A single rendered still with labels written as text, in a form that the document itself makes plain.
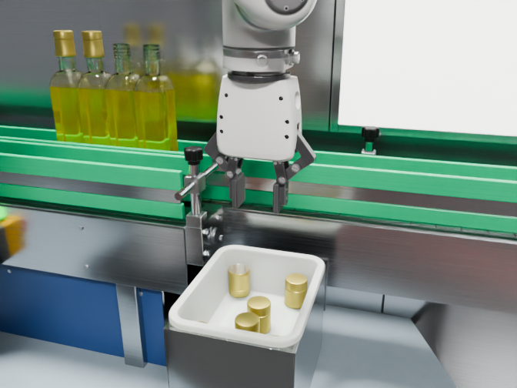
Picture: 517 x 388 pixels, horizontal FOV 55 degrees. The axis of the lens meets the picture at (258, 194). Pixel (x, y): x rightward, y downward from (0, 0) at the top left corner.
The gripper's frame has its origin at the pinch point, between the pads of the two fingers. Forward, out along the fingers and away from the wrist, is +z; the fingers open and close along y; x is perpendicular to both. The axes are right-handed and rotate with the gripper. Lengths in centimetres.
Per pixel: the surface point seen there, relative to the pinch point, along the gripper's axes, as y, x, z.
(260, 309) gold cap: -0.8, 1.5, 16.6
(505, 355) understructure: -42, -38, 45
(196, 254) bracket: 12.4, -6.6, 14.2
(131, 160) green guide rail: 28.4, -15.5, 2.8
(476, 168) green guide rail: -28.7, -26.2, 1.8
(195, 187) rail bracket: 11.7, -5.8, 2.5
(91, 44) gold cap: 37.1, -20.0, -16.3
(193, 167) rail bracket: 12.1, -6.4, -0.4
